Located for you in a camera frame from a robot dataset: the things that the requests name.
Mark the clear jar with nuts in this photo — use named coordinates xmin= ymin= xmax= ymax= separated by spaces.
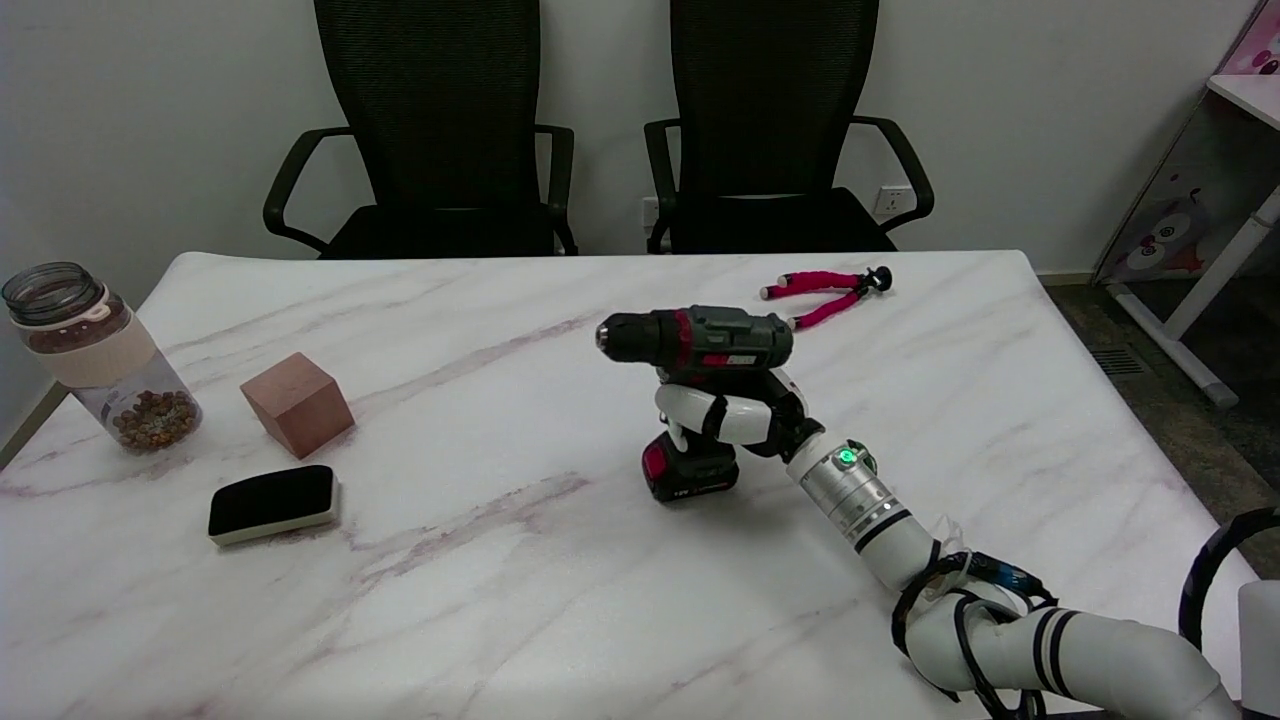
xmin=1 ymin=262 xmax=203 ymax=453

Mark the pink flexible mini tripod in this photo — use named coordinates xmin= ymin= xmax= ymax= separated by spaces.
xmin=758 ymin=265 xmax=893 ymax=333

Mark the dark green power screwdriver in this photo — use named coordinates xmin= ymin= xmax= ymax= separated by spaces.
xmin=595 ymin=305 xmax=795 ymax=504

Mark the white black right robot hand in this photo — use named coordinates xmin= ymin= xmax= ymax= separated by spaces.
xmin=655 ymin=366 xmax=827 ymax=462

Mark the reddish brown wooden cube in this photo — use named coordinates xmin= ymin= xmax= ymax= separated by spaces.
xmin=239 ymin=352 xmax=356 ymax=460

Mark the black mesh office chair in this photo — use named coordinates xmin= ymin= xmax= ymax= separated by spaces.
xmin=262 ymin=0 xmax=579 ymax=261
xmin=643 ymin=0 xmax=935 ymax=255

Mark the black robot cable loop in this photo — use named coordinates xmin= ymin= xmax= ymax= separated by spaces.
xmin=1178 ymin=506 xmax=1280 ymax=653

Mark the black whiteboard eraser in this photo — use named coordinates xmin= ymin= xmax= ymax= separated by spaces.
xmin=207 ymin=464 xmax=341 ymax=547

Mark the white desk with cartoon panel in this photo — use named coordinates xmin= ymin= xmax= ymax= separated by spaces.
xmin=1093 ymin=0 xmax=1280 ymax=409

